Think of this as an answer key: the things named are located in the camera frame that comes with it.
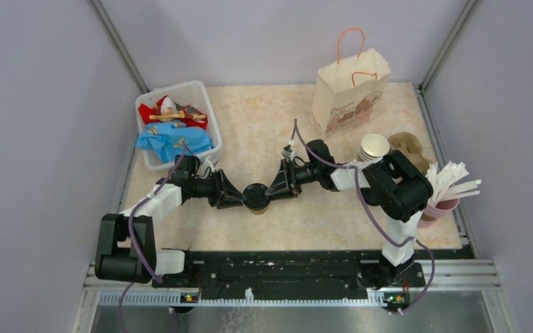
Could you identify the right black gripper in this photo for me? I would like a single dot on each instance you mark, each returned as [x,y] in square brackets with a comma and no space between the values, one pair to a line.
[279,189]

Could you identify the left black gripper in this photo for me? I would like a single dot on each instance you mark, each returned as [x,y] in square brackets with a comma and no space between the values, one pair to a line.
[232,195]

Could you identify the black cup lid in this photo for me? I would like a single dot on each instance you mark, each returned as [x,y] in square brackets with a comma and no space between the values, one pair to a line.
[255,198]

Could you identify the brown paper cup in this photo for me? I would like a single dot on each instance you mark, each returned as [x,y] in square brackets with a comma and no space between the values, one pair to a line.
[259,212]

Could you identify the stack of paper cups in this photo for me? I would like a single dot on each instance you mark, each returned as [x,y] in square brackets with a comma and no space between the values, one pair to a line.
[373,146]

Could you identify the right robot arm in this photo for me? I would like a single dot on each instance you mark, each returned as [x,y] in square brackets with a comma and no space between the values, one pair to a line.
[391,190]

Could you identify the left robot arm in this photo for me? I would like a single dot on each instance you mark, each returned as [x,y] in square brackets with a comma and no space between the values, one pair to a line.
[126,249]

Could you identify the paper takeout bag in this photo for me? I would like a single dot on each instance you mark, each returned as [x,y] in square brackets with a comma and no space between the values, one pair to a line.
[347,89]

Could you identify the blue snack bag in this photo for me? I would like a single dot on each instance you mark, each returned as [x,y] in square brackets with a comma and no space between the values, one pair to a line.
[167,141]

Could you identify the red snack bag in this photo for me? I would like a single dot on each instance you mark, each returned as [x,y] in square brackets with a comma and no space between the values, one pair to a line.
[165,110]

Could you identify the white plastic basket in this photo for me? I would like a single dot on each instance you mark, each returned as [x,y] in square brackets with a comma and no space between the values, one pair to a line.
[189,93]

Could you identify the cardboard cup carrier stack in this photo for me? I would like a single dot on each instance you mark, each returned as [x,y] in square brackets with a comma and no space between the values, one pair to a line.
[409,145]

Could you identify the pink holder cup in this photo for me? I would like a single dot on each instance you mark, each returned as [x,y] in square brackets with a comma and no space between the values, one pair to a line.
[432,214]

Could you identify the white wrapped straws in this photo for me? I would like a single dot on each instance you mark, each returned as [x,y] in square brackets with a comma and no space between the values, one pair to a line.
[444,183]

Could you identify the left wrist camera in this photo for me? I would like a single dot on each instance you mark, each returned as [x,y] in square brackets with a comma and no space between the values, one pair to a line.
[208,164]

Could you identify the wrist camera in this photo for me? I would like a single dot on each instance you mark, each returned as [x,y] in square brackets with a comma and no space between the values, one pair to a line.
[288,151]
[208,164]

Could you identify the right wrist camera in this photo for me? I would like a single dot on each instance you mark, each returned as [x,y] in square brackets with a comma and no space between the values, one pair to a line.
[288,151]

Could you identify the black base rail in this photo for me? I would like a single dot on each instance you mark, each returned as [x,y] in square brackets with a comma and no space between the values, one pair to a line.
[299,277]

